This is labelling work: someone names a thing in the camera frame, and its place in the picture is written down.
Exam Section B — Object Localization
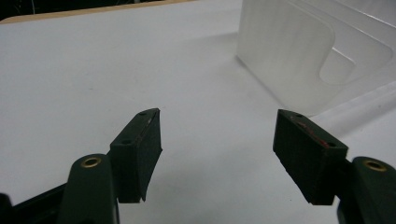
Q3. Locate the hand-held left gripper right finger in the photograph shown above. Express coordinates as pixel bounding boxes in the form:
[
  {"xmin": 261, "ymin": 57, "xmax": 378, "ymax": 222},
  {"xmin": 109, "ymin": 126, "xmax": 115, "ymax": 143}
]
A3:
[{"xmin": 272, "ymin": 108, "xmax": 396, "ymax": 224}]

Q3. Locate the translucent plastic storage box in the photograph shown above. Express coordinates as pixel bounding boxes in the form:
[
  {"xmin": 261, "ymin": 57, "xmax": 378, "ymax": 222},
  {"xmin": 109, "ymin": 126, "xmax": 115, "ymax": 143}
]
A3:
[{"xmin": 235, "ymin": 0, "xmax": 396, "ymax": 138}]

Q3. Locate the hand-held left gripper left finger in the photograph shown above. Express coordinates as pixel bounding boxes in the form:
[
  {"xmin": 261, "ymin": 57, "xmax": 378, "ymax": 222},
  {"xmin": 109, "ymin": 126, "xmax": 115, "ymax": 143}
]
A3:
[{"xmin": 56, "ymin": 107, "xmax": 163, "ymax": 224}]

